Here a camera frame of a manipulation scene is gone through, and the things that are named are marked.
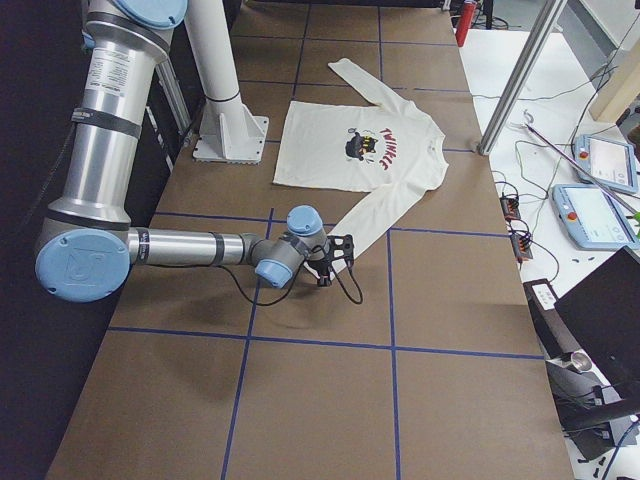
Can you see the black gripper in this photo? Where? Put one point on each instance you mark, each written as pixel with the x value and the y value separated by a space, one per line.
pixel 317 264

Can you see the cream long sleeve cat shirt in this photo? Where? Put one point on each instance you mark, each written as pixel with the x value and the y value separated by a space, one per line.
pixel 389 150

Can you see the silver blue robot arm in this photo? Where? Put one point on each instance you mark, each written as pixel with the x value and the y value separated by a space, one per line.
pixel 87 243

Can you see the black box with white label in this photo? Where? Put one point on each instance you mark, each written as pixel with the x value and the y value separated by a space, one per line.
pixel 554 335

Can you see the metal reacher grabber tool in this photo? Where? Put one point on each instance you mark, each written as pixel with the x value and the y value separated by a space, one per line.
pixel 528 125

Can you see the near blue teach pendant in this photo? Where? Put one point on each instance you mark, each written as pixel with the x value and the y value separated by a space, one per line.
pixel 592 220

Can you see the blue teach pendant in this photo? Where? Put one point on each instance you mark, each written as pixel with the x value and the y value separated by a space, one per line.
pixel 592 220
pixel 611 162

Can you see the silver metal cup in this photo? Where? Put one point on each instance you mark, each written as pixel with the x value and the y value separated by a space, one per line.
pixel 579 362

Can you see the black monitor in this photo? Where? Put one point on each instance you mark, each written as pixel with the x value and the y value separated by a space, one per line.
pixel 602 313

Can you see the red fire extinguisher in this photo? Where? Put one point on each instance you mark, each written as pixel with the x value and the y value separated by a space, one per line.
pixel 465 20

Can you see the far blue teach pendant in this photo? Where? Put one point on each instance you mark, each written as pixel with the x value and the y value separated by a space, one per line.
pixel 611 162

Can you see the wooden beam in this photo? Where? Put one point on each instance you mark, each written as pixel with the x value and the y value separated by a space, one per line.
pixel 623 87

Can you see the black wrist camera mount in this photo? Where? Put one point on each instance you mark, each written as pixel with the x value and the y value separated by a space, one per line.
pixel 341 248

